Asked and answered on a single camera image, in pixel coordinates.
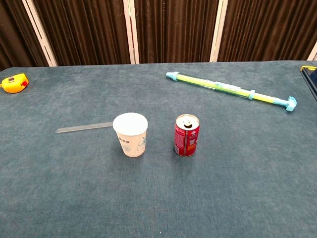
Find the yellow tape measure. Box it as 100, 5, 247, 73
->
0, 73, 29, 94

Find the blue table cloth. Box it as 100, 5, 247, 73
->
0, 60, 317, 238

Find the green and cyan water pump toy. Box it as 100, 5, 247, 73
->
165, 71, 298, 112

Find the blue and yellow spirit level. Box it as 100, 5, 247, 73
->
300, 65, 317, 102

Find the dark brown curtain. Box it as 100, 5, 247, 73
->
0, 0, 317, 72

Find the red soda can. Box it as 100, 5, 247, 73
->
173, 114, 200, 157

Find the white paper cup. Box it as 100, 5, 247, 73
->
112, 112, 149, 158

